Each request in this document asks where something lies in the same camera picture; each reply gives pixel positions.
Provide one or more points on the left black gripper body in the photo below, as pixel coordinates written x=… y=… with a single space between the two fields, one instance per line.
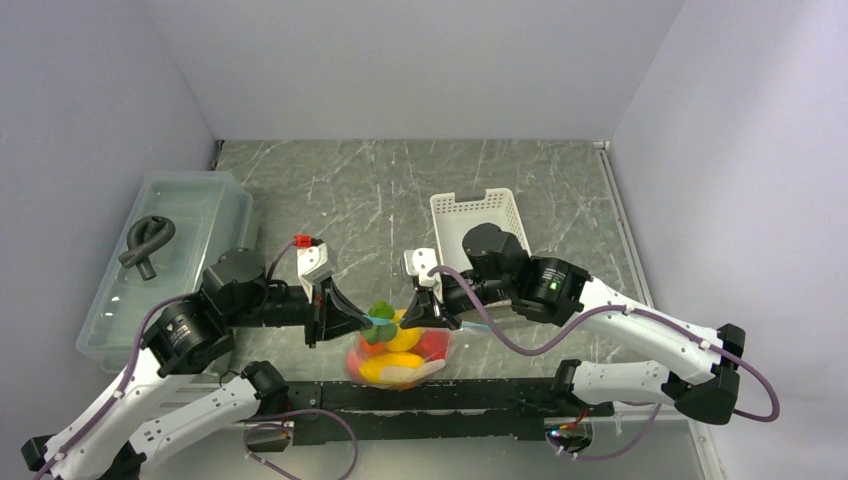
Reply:
x=282 y=305

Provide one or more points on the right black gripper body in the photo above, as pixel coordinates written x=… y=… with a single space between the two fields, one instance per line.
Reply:
x=457 y=295

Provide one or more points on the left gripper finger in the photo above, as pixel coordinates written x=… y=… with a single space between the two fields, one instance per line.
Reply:
x=331 y=325
x=341 y=310

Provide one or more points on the yellow lemon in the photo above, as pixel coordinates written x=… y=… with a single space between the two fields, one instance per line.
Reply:
x=404 y=340

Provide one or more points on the red bell pepper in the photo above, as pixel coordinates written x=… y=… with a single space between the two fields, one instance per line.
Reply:
x=433 y=345

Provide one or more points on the orange carrot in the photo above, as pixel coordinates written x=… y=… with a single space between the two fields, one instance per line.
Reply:
x=367 y=350

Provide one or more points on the green leafy vegetable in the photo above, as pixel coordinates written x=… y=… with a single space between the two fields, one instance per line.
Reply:
x=383 y=326

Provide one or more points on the pink peach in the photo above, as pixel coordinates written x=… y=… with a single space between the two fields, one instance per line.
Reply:
x=352 y=367

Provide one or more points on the clear zip top bag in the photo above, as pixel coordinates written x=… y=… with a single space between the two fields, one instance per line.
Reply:
x=460 y=339

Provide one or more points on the yellow fruit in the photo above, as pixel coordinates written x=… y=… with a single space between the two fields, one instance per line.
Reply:
x=392 y=368

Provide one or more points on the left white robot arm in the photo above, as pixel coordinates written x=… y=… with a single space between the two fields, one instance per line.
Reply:
x=120 y=435

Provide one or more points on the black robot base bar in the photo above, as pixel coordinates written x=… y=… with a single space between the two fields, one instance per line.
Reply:
x=515 y=408

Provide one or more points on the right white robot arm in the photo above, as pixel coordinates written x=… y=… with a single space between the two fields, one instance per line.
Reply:
x=691 y=368

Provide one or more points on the clear plastic storage box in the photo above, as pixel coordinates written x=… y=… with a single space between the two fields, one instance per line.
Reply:
x=180 y=224

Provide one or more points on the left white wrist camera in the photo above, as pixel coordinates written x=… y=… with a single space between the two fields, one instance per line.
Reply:
x=316 y=262

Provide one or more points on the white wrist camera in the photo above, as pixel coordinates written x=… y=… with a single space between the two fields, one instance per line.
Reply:
x=316 y=262
x=416 y=264

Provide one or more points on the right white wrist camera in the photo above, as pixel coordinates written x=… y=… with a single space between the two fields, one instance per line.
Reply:
x=416 y=264

